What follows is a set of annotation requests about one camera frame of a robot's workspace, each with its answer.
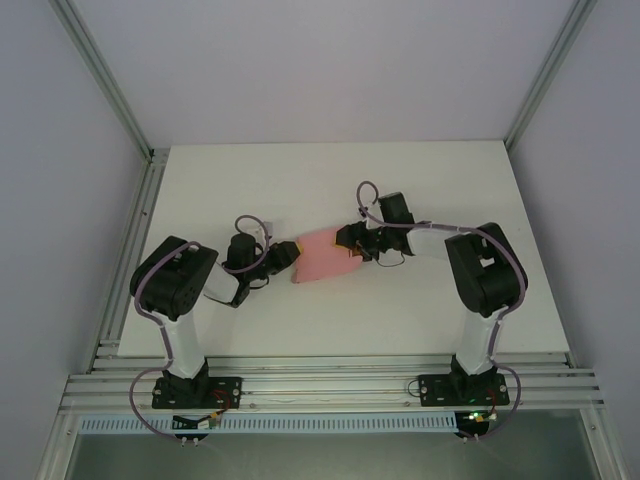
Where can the pink paper box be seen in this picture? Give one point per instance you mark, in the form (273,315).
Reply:
(322,255)

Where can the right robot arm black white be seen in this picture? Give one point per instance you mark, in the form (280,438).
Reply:
(485,270)

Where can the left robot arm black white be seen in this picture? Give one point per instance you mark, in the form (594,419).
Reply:
(172,280)

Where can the grey metal lower panel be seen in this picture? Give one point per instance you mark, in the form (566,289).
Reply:
(325,457)

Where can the small connector board green light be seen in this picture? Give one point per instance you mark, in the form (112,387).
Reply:
(475,420)

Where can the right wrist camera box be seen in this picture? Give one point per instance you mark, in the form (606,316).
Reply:
(372,206)

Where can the aluminium side rail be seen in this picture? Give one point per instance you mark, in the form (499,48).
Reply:
(132,210)

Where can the aluminium mounting rail beam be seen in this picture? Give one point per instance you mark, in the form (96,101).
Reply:
(325,385)

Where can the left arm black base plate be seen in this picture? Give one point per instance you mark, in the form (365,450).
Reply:
(230,392)

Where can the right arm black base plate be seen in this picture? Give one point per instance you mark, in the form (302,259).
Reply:
(435,390)

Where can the aluminium frame post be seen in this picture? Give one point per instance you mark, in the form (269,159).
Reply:
(542,85)
(107,85)

